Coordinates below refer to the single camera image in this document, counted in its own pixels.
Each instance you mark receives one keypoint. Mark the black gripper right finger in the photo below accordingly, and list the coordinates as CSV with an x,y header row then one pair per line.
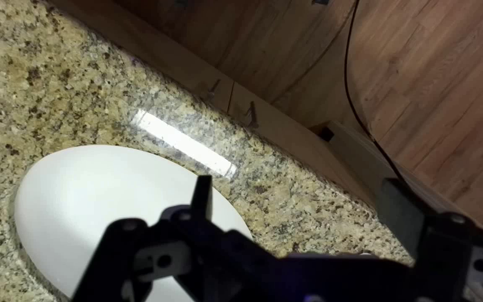
x,y
446,246

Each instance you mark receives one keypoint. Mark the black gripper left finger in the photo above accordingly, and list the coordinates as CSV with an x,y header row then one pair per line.
x,y
130,256

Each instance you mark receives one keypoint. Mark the white oval sink basin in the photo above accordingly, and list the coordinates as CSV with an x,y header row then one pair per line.
x,y
67,199

